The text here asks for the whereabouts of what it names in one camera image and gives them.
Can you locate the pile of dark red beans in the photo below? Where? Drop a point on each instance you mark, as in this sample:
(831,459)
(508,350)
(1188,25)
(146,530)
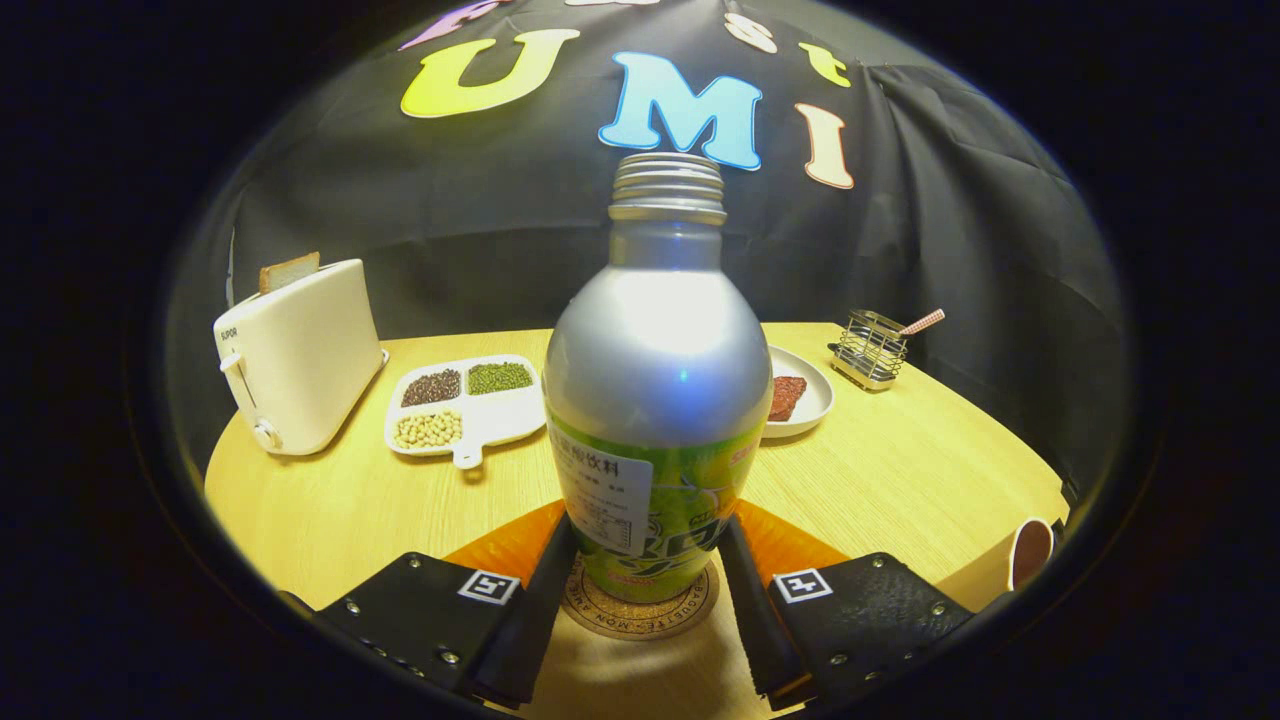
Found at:
(432,388)

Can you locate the white round plate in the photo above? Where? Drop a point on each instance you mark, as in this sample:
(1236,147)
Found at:
(818,390)

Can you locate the reddish meat piece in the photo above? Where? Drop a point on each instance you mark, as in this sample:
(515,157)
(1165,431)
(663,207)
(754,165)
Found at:
(787,398)

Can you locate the beige cup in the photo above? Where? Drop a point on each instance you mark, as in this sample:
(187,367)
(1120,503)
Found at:
(1030,550)

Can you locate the white divided dish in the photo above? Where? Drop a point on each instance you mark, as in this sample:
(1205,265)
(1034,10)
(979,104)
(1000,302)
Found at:
(500,415)

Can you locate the striped straw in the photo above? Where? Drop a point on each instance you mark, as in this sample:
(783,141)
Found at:
(922,322)

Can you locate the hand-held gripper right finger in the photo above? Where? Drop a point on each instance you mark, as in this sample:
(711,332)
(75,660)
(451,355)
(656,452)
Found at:
(755,610)

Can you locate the white toaster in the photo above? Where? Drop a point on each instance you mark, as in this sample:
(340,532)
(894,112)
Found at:
(310,360)

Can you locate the pile of yellow soybeans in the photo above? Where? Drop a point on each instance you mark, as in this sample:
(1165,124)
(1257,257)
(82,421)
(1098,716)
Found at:
(428,430)

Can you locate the wooden table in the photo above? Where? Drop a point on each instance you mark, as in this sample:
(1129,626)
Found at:
(880,470)

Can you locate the pile of green beans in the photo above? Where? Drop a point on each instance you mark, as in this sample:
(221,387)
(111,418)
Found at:
(500,378)

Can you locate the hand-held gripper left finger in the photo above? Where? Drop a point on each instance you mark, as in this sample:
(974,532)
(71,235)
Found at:
(535,610)

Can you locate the silver green juice bottle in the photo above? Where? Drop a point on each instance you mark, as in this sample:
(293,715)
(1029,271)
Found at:
(655,350)

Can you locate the round cork coaster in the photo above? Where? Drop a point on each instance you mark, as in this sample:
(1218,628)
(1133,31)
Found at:
(640,618)

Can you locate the bread slice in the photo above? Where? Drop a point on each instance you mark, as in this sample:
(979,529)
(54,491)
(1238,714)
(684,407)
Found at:
(290,272)

